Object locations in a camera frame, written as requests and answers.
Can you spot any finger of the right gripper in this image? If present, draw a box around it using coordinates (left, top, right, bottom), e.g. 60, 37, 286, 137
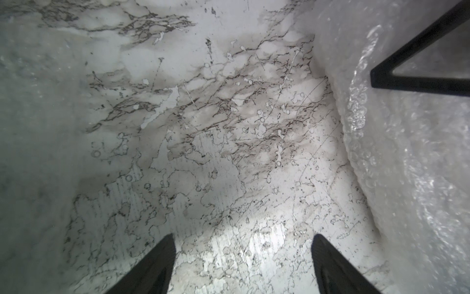
370, 1, 470, 97

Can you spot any clear bubble wrap sheet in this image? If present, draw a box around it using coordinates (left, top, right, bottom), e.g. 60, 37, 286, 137
1, 1, 101, 294
295, 1, 470, 294

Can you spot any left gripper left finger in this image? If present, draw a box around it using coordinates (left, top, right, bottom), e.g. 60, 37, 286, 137
106, 234, 176, 294

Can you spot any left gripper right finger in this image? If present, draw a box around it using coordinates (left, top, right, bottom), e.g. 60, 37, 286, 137
311, 234, 380, 294

